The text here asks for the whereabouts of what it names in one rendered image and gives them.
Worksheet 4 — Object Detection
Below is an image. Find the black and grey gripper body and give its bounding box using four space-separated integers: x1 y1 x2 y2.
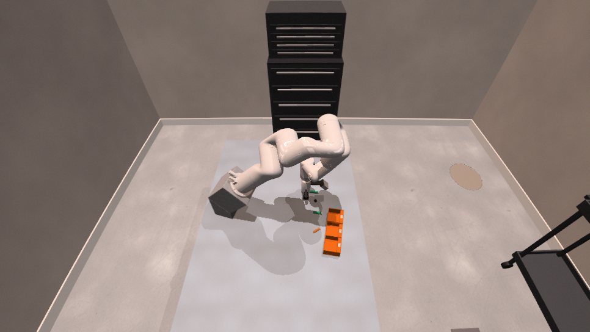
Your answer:
301 180 311 193

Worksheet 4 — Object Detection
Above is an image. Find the orange open bin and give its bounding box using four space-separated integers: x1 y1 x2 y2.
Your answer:
323 208 344 257

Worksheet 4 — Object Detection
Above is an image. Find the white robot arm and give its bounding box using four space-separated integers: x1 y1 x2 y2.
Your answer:
228 114 351 197

